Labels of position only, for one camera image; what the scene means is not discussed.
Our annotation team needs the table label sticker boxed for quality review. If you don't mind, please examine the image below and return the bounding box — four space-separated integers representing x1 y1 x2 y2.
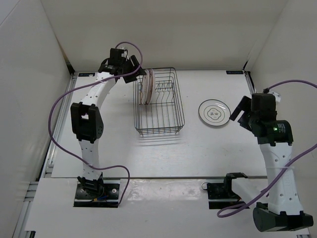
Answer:
78 72 95 77
226 70 244 75

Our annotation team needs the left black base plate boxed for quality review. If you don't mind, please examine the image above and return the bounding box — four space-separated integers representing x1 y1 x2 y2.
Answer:
73 179 120 208

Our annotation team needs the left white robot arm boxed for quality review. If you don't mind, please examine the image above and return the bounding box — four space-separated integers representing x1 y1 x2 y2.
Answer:
70 55 145 200

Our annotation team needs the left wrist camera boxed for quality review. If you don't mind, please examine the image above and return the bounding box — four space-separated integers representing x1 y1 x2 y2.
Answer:
108 48 128 66

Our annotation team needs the metal wire dish rack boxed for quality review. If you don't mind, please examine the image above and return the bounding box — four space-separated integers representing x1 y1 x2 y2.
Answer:
133 67 185 136

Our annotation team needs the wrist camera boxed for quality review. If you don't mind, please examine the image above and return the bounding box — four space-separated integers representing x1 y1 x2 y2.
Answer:
108 48 128 66
251 90 281 119

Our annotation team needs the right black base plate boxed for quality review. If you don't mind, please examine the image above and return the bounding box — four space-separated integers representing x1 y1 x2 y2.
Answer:
201 182 245 210

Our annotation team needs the left table label sticker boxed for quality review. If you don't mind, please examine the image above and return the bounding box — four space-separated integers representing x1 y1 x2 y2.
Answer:
78 72 95 77

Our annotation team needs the right table label sticker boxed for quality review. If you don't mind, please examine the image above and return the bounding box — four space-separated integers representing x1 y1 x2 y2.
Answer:
226 70 244 75

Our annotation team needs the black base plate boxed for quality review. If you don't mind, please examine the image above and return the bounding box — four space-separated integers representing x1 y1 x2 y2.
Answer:
73 179 120 208
201 182 245 210

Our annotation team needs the white plate with dark rim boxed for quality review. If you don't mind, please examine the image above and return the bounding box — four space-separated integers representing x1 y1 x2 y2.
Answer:
198 99 231 127

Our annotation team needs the pink patterned plate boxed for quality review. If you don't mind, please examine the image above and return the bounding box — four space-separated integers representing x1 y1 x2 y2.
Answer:
140 69 150 105
146 69 155 105

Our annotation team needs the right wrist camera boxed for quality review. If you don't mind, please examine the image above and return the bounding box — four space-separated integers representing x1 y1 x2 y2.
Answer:
251 90 281 119

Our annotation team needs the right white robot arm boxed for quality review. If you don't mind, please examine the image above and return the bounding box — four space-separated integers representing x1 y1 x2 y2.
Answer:
222 93 314 232

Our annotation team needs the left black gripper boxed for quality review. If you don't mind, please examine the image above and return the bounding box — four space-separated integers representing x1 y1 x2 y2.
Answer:
119 55 147 84

